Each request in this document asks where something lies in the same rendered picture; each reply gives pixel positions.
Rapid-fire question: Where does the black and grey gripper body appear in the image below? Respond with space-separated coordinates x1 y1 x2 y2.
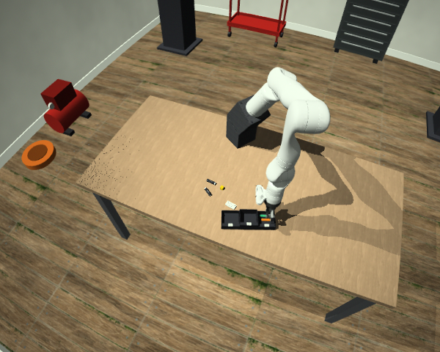
264 201 281 212

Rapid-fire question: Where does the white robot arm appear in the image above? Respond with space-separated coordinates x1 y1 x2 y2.
246 67 331 205

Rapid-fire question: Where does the black rack of bins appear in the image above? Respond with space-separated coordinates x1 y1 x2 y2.
221 209 276 230

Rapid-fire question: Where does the white domino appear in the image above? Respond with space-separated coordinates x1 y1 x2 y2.
225 201 237 210

